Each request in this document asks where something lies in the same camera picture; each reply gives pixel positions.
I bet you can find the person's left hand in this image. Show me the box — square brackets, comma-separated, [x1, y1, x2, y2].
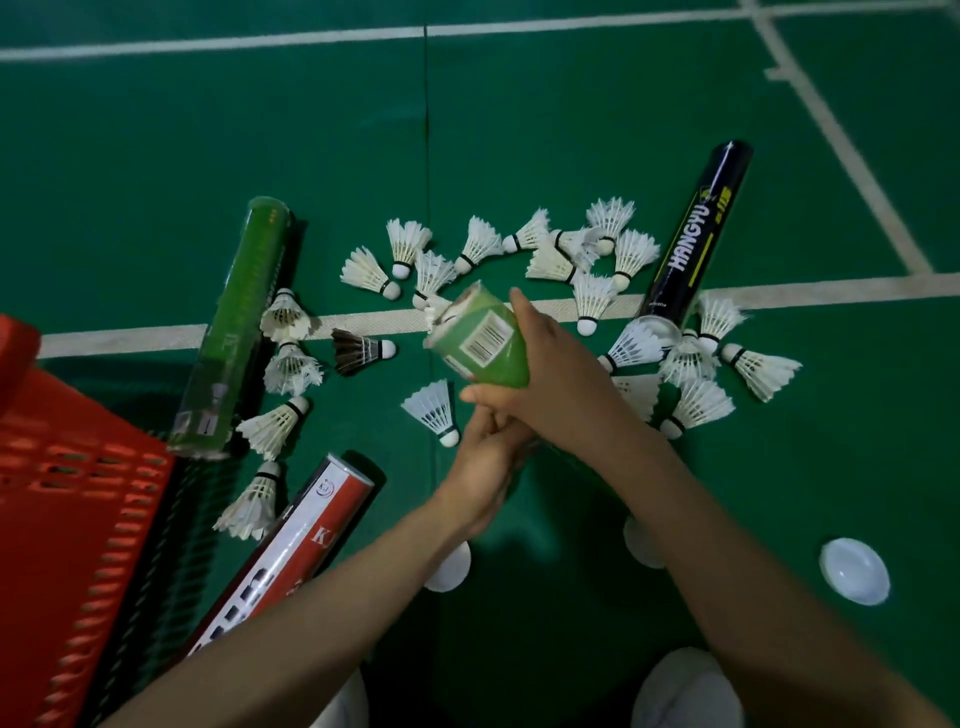
[431, 405, 543, 543]

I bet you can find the person's right hand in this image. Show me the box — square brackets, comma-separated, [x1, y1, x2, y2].
[459, 287, 670, 468]

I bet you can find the green shuttlecock tube with barcode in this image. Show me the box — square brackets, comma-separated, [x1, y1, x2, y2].
[423, 281, 532, 390]

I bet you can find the person's left forearm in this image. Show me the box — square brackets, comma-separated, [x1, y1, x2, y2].
[101, 496, 470, 728]

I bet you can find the person's right forearm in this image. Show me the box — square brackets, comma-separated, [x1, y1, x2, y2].
[600, 429, 955, 728]

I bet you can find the black feather shuttlecock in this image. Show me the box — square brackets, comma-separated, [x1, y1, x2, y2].
[330, 327, 398, 377]

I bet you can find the white plastic tube cap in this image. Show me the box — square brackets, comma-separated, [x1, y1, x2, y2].
[622, 514, 667, 570]
[423, 540, 474, 594]
[819, 537, 892, 608]

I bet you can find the scattered group of white shuttlecocks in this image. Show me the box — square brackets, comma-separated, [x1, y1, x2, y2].
[213, 196, 804, 543]

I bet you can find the red and white shuttlecock tube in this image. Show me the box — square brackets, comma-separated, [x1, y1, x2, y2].
[180, 452, 376, 663]

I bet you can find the black shuttlecock tube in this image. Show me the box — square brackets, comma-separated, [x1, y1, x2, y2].
[637, 139, 754, 348]

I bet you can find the long green shuttlecock tube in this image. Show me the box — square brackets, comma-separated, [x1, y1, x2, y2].
[166, 196, 293, 461]

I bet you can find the person's right leg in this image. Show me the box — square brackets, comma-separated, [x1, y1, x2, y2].
[630, 646, 745, 728]

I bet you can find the red plastic basket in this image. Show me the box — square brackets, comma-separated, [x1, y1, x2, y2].
[0, 314, 178, 728]

